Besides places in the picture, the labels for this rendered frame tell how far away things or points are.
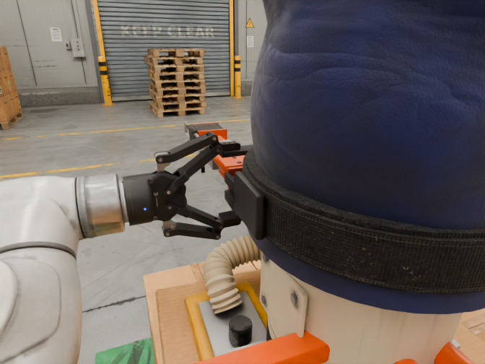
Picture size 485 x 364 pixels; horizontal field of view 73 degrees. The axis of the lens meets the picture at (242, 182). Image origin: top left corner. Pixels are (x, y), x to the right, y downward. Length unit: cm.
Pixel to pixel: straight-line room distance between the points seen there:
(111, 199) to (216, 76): 943
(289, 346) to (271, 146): 15
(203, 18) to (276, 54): 955
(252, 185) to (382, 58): 11
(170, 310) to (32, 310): 19
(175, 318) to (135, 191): 19
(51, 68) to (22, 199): 910
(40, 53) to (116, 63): 168
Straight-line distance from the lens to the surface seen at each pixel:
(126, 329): 188
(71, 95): 943
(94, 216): 48
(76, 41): 933
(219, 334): 44
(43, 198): 48
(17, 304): 39
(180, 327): 49
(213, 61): 980
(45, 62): 957
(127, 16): 943
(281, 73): 20
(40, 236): 46
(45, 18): 956
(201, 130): 81
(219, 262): 46
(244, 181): 24
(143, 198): 48
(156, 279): 125
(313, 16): 20
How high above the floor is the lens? 130
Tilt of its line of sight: 22 degrees down
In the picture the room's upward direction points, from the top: straight up
